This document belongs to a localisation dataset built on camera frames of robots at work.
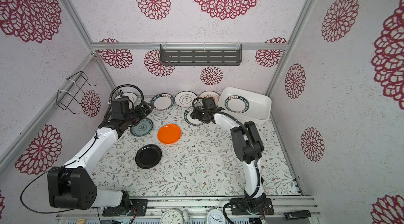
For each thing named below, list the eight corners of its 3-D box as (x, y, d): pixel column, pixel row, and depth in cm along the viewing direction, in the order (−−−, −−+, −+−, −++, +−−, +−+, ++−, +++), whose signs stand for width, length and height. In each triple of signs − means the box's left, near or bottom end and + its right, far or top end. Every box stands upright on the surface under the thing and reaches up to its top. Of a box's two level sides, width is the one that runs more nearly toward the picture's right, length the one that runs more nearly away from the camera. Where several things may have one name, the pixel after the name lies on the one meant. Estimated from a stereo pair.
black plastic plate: (134, 168, 88) (132, 167, 86) (140, 146, 97) (139, 144, 95) (159, 168, 88) (158, 167, 86) (163, 146, 97) (162, 144, 95)
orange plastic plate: (156, 143, 98) (155, 141, 96) (160, 125, 106) (159, 123, 105) (180, 143, 98) (179, 142, 96) (181, 125, 106) (181, 123, 105)
